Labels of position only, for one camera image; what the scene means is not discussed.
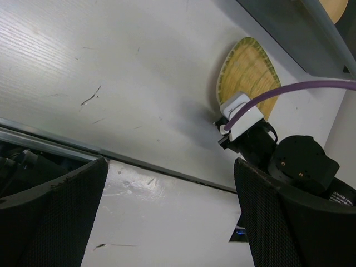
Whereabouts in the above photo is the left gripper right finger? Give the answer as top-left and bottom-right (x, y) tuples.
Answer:
(234, 159), (355, 266)

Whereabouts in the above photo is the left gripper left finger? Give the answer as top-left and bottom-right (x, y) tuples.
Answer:
(1, 157), (108, 266)

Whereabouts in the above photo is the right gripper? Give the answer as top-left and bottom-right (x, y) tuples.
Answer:
(218, 119), (278, 167)

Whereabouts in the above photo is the woven bamboo tray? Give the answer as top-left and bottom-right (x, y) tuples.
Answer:
(216, 37), (281, 105)

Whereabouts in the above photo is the yellow round plate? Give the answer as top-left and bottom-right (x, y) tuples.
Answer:
(319, 0), (349, 24)

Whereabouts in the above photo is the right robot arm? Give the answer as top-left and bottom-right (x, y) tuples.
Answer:
(219, 120), (355, 206)

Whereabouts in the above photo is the grey plastic bin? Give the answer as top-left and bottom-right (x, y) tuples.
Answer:
(239, 1), (355, 80)

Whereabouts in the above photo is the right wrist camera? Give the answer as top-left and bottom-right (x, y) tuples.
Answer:
(219, 92), (264, 140)

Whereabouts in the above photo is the aluminium table rail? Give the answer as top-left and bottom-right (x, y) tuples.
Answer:
(1, 118), (236, 194)

